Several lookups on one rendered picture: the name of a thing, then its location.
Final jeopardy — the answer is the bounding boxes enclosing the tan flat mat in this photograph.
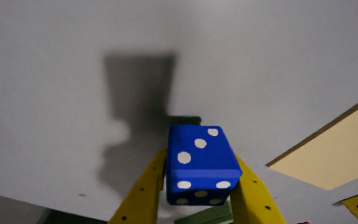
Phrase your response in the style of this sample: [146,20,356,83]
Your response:
[266,103,358,191]

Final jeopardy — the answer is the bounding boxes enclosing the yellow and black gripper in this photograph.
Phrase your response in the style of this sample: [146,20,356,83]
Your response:
[107,149,287,224]

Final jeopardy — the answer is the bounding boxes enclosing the dark blue die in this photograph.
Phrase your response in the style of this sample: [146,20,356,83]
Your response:
[166,125,243,206]

